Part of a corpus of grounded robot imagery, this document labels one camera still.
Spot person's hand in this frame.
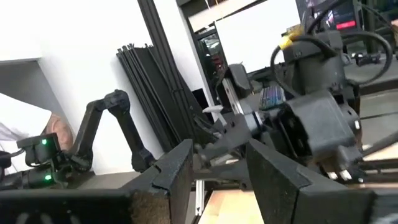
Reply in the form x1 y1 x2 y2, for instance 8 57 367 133
42 113 75 152

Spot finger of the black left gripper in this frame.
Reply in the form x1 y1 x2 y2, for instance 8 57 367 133
192 115 253 160
192 159 251 190

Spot bright white monitor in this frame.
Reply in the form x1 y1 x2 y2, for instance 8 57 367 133
214 0 302 75

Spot person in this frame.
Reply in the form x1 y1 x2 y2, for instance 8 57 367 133
0 92 53 175

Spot backlit keyboard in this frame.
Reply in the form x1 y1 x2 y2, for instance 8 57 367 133
259 85 286 110

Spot silver frame bracket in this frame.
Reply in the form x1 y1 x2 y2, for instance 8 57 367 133
195 179 206 217

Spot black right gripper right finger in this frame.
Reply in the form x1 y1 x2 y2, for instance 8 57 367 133
245 138 376 224

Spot black aluminium table frame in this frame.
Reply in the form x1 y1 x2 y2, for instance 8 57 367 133
186 130 398 224

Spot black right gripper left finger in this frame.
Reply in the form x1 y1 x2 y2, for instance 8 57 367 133
121 138 195 224

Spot stack of black extrusion bars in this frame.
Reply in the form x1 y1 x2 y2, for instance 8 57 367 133
116 0 216 154

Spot small black desk object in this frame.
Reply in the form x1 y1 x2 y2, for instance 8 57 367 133
354 52 382 67

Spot grey desk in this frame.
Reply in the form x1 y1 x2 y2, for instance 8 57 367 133
341 54 398 96

